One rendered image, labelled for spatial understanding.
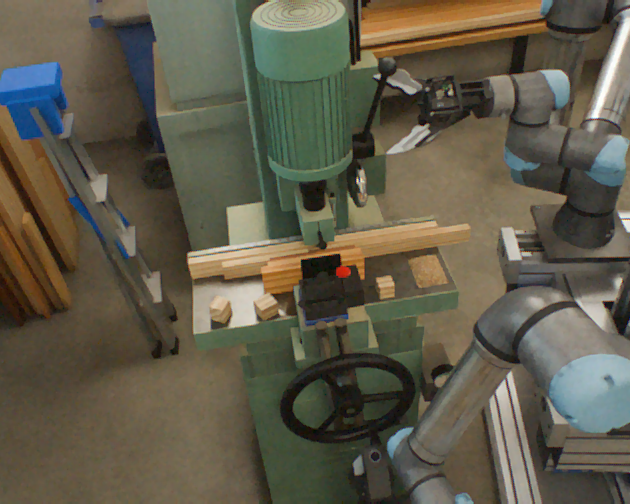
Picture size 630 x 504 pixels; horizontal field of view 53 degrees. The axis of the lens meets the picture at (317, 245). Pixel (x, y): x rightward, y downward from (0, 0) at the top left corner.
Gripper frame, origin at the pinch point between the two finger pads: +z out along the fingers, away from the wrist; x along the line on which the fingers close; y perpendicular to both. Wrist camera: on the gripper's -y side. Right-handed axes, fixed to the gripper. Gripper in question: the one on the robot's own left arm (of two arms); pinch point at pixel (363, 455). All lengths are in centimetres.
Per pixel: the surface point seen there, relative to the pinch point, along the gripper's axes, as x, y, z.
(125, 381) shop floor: -75, 16, 111
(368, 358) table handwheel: 2.6, -24.8, -8.0
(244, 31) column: -11, -91, 14
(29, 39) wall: -119, -133, 235
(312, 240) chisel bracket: -3.3, -45.5, 14.3
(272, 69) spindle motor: -8, -81, -8
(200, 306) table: -30.5, -33.9, 17.0
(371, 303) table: 7.5, -30.0, 10.4
